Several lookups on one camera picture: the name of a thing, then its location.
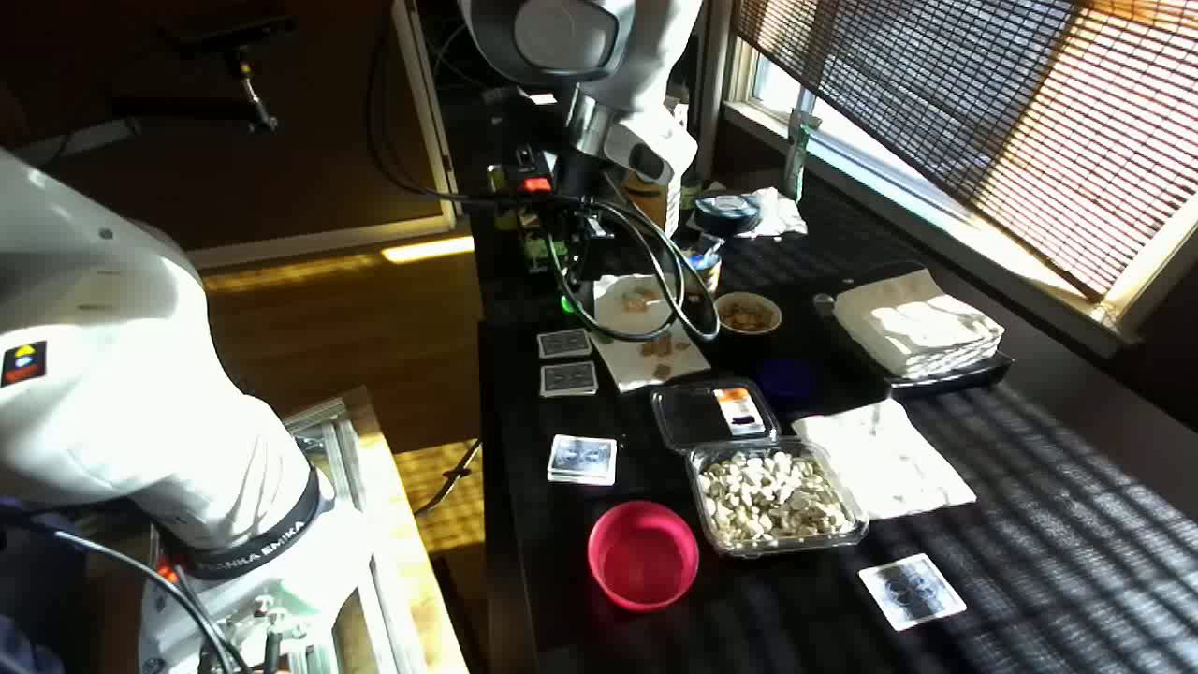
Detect black round container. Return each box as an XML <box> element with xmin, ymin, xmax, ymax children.
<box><xmin>693</xmin><ymin>189</ymin><xmax>765</xmax><ymax>238</ymax></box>

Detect small bowl with snacks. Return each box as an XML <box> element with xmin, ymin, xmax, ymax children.
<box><xmin>713</xmin><ymin>287</ymin><xmax>785</xmax><ymax>340</ymax></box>

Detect black white photo card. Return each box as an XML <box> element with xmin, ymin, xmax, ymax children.
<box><xmin>854</xmin><ymin>549</ymin><xmax>975</xmax><ymax>636</ymax></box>

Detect transparent bowl with food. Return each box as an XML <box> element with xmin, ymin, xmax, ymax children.
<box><xmin>683</xmin><ymin>436</ymin><xmax>871</xmax><ymax>560</ymax></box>

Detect blue white playing card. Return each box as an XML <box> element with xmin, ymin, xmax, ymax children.
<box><xmin>542</xmin><ymin>430</ymin><xmax>622</xmax><ymax>491</ymax></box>

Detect white paper towel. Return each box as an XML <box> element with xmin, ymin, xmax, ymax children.
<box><xmin>584</xmin><ymin>269</ymin><xmax>715</xmax><ymax>397</ymax></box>

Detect white crumpled cloth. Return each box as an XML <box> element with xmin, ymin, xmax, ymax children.
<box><xmin>744</xmin><ymin>182</ymin><xmax>818</xmax><ymax>244</ymax></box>

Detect flat white napkin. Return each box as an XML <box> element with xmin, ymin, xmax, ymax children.
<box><xmin>792</xmin><ymin>394</ymin><xmax>980</xmax><ymax>524</ymax></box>

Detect black floor cable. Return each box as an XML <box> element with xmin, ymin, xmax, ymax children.
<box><xmin>412</xmin><ymin>435</ymin><xmax>486</xmax><ymax>521</ymax></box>

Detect cardboard box with face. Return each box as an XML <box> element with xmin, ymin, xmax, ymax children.
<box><xmin>619</xmin><ymin>172</ymin><xmax>687</xmax><ymax>238</ymax></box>

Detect stack of white napkins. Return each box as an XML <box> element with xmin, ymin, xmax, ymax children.
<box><xmin>830</xmin><ymin>267</ymin><xmax>1012</xmax><ymax>383</ymax></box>

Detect bottle carrier box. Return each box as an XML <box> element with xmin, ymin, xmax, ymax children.
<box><xmin>516</xmin><ymin>228</ymin><xmax>564</xmax><ymax>278</ymax></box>

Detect bamboo window blind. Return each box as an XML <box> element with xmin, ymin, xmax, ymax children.
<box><xmin>734</xmin><ymin>0</ymin><xmax>1198</xmax><ymax>304</ymax></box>

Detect blue back playing card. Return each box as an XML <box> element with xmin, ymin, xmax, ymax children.
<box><xmin>536</xmin><ymin>359</ymin><xmax>603</xmax><ymax>401</ymax></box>
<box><xmin>533</xmin><ymin>325</ymin><xmax>594</xmax><ymax>363</ymax></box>

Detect white window frame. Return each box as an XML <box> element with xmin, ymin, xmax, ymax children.
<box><xmin>724</xmin><ymin>0</ymin><xmax>1198</xmax><ymax>367</ymax></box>

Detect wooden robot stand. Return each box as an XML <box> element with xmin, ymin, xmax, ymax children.
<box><xmin>135</xmin><ymin>387</ymin><xmax>471</xmax><ymax>674</ymax></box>

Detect pink plastic bowl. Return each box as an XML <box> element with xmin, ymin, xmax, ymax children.
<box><xmin>584</xmin><ymin>499</ymin><xmax>705</xmax><ymax>619</ymax></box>

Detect clear slim bottle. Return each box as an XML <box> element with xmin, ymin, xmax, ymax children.
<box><xmin>782</xmin><ymin>86</ymin><xmax>819</xmax><ymax>202</ymax></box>

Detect brown cracker pieces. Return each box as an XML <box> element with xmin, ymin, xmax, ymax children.
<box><xmin>637</xmin><ymin>325</ymin><xmax>683</xmax><ymax>363</ymax></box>

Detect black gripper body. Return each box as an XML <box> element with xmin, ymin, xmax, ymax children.
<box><xmin>486</xmin><ymin>144</ymin><xmax>591</xmax><ymax>214</ymax></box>

